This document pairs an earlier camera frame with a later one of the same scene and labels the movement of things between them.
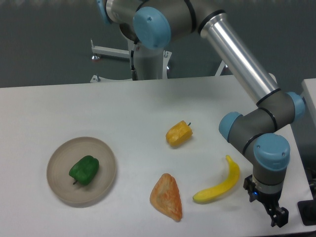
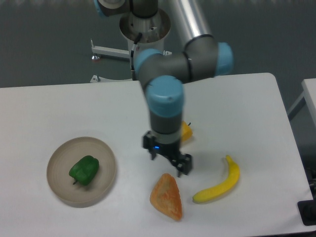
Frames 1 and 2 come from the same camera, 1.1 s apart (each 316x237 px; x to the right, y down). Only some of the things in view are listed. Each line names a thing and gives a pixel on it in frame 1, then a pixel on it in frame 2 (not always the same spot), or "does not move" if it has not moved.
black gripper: (279, 216) → (169, 145)
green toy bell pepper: (85, 170) does not move
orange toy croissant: (166, 196) does not move
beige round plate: (62, 157) does not move
